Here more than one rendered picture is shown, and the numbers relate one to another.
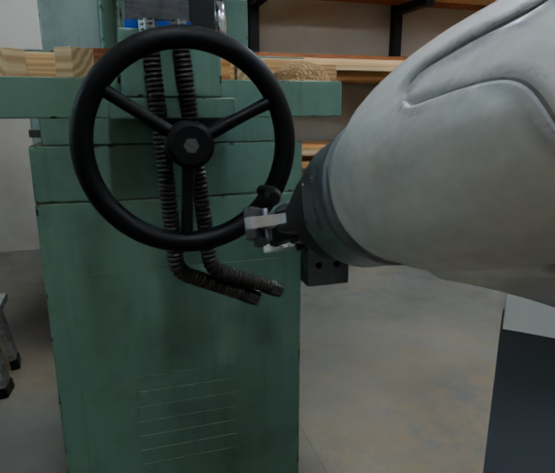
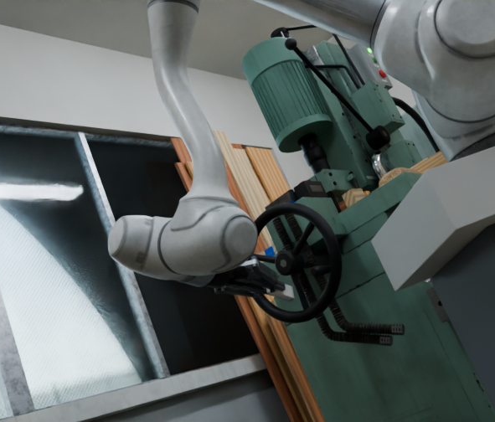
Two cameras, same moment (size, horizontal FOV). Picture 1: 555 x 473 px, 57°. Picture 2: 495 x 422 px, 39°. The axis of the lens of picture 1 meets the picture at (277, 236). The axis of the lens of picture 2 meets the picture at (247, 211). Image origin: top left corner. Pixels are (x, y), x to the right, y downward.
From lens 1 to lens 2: 1.30 m
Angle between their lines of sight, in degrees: 61
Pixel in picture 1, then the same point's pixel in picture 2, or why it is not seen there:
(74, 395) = not seen: outside the picture
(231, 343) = (420, 386)
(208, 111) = (313, 239)
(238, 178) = (372, 266)
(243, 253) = (398, 315)
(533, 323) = (395, 280)
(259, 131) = (370, 231)
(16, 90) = not seen: hidden behind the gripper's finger
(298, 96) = (381, 197)
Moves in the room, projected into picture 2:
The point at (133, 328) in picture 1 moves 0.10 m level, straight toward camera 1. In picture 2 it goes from (356, 389) to (334, 398)
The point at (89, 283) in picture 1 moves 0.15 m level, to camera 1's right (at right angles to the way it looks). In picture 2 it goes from (323, 365) to (356, 347)
